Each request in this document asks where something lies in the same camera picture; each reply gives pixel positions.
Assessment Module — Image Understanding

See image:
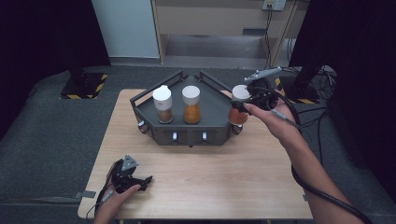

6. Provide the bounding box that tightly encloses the round-lid red spice jar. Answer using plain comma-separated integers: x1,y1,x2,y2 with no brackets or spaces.
228,84,252,126

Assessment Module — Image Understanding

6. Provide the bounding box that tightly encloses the black curtain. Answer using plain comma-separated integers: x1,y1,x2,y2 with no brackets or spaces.
288,0,396,203
0,0,112,147

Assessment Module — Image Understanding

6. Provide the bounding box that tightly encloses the black floor cable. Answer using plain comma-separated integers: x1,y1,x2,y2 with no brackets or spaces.
295,106,338,169

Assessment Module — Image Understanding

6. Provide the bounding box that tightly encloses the person's left hand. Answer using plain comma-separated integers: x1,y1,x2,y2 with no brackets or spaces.
95,161,142,218

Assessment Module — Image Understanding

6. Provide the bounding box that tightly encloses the black stand post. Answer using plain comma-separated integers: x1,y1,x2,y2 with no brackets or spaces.
64,36,92,90
292,59,328,94

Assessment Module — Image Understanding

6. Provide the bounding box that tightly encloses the black hazard-striped stand base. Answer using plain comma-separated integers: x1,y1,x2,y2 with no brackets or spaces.
59,72,108,101
275,76,321,105

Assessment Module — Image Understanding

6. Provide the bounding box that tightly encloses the black socket cable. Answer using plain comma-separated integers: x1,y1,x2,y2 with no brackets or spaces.
262,5,276,71

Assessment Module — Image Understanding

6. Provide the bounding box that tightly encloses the white panel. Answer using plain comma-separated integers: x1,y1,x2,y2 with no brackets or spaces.
92,0,161,59

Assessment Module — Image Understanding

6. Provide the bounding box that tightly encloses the left hand-held gripper cable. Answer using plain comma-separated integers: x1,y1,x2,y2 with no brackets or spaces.
84,167,116,224

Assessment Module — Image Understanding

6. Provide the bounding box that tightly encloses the white wall socket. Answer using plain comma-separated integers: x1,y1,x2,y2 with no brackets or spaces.
262,0,287,12

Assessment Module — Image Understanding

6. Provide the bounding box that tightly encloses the tangled black cable bundle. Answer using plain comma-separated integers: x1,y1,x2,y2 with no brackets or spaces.
311,64,338,101

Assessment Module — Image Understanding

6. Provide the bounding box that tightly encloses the dark grey corner shelf rack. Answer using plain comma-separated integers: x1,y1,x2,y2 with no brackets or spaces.
129,70,251,147

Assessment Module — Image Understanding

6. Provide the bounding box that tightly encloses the dark grey label strip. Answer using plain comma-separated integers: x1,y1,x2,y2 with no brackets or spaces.
242,28,268,36

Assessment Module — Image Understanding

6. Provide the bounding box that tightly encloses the right hand-held gripper cable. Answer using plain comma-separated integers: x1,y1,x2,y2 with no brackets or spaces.
258,87,373,224

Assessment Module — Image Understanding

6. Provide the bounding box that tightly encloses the round-lid yellow spice jar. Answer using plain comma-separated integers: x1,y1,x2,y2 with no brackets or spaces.
181,85,202,125

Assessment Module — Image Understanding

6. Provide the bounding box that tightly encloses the person's right hand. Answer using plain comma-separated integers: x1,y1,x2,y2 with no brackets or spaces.
243,101,302,147

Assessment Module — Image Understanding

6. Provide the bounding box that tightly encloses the flip-cap brown spice jar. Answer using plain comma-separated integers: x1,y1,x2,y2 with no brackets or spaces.
151,84,174,124

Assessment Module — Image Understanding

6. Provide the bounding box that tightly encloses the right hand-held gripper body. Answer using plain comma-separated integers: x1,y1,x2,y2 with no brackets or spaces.
244,65,283,110

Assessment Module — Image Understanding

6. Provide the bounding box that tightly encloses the hand-held gripper cable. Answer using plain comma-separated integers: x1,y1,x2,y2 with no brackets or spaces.
84,167,116,224
258,87,373,224

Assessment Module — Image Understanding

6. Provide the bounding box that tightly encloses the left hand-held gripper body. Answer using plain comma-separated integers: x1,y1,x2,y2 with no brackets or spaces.
107,154,139,194

